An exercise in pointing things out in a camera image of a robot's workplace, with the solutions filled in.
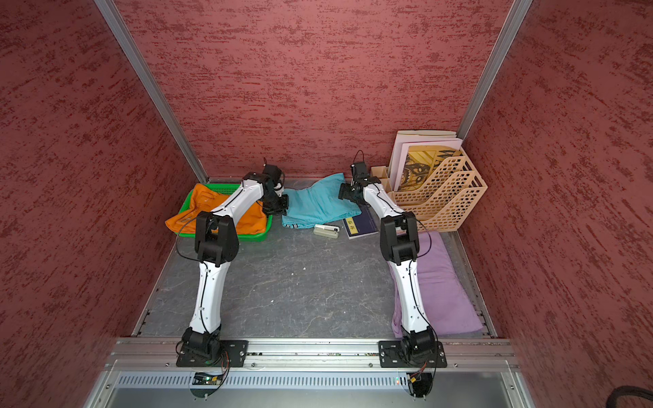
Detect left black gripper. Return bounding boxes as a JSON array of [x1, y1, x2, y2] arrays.
[[260, 189, 288, 215]]

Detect teal pants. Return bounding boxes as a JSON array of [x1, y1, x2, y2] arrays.
[[282, 173, 362, 230]]

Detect green plastic basket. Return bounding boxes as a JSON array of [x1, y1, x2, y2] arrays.
[[177, 183, 274, 243]]

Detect orange pants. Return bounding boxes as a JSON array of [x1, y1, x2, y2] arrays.
[[165, 183, 269, 236]]

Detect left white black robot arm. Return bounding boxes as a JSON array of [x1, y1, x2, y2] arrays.
[[177, 171, 288, 367]]

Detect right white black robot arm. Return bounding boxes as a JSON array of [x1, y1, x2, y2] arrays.
[[338, 177, 439, 367]]

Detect folded purple pants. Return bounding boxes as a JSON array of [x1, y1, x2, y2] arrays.
[[418, 231, 483, 338]]

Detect dark purple notebook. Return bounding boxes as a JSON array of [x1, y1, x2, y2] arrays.
[[344, 206, 379, 240]]

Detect white stapler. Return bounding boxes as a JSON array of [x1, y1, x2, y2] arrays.
[[313, 224, 340, 239]]

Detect pale pink folder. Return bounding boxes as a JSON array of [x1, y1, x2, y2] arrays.
[[389, 130, 463, 191]]

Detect yellow patterned magazine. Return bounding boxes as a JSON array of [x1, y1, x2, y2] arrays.
[[396, 144, 461, 191]]

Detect beige plastic file organizer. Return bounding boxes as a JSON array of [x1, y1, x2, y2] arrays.
[[372, 152, 488, 232]]

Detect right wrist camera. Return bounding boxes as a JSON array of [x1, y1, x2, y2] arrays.
[[350, 161, 370, 181]]

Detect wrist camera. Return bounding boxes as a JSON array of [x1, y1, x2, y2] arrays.
[[350, 161, 370, 181], [263, 163, 283, 186]]

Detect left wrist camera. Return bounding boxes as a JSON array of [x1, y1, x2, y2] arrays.
[[263, 163, 283, 186]]

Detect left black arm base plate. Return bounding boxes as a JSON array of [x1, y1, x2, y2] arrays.
[[176, 340, 249, 369]]

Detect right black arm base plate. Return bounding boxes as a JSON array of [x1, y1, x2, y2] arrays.
[[378, 341, 448, 369]]

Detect aluminium front rail frame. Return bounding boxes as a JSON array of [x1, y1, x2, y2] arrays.
[[86, 337, 534, 407]]

